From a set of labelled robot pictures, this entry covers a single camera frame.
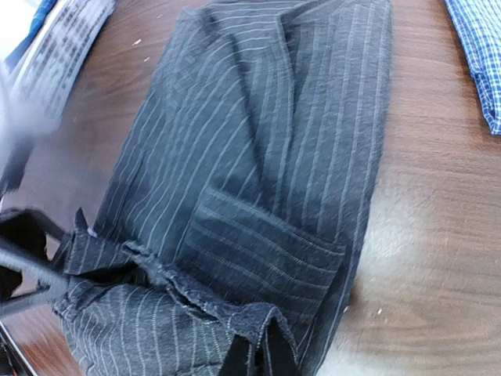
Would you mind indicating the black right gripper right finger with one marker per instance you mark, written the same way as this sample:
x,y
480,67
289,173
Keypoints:
x,y
279,356

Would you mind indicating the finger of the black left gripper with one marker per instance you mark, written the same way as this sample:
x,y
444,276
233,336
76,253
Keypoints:
x,y
42,296
24,234

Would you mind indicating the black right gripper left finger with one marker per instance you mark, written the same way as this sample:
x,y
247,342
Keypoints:
x,y
239,359

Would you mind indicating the black pinstriped long sleeve shirt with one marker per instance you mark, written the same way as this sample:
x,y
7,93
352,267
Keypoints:
x,y
241,194

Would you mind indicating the white plastic laundry basket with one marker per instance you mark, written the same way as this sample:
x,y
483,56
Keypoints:
x,y
44,66

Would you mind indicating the light blue checked folded shirt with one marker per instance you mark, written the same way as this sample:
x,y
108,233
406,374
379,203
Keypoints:
x,y
477,24

